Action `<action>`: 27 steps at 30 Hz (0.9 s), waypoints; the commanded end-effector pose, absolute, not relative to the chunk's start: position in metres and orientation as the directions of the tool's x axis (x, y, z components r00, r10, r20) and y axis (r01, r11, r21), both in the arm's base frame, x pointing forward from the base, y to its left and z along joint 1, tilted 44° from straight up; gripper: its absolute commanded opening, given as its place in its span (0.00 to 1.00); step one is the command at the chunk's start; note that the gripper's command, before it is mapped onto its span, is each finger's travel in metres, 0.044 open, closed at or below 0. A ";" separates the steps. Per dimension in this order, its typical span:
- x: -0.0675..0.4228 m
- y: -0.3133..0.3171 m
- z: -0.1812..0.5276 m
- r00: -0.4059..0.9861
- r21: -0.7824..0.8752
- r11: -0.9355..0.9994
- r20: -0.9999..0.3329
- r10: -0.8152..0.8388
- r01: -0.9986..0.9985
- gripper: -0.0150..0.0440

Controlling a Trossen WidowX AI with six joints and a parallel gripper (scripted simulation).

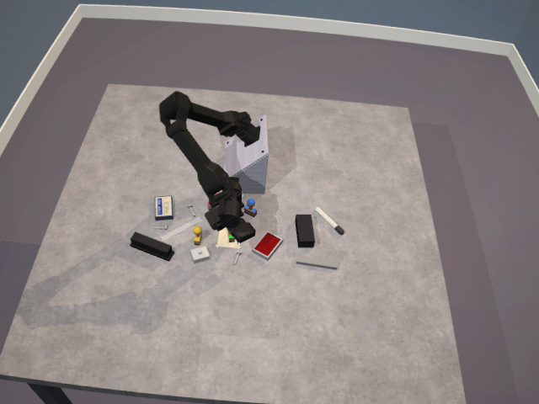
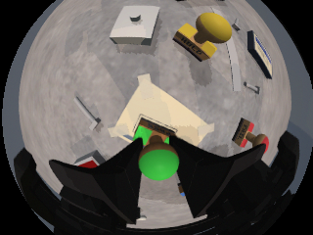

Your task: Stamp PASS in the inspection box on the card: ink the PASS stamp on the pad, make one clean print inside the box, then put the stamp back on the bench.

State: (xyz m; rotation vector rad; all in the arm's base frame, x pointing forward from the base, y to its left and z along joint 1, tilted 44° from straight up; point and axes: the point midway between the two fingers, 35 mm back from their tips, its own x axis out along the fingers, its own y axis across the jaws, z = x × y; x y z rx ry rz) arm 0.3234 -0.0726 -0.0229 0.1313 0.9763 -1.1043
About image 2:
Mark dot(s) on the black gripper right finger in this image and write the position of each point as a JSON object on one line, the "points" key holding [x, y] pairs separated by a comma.
{"points": [[204, 175]]}

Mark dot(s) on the yellow rubber stamp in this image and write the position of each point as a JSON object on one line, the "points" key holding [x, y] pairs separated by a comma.
{"points": [[210, 28]]}

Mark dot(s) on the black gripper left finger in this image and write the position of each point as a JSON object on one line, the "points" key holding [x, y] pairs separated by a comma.
{"points": [[117, 181]]}

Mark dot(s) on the grey metal ruler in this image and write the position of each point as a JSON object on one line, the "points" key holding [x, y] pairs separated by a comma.
{"points": [[233, 59]]}

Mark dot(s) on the cream paper card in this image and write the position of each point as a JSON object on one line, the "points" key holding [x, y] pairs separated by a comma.
{"points": [[152, 103]]}

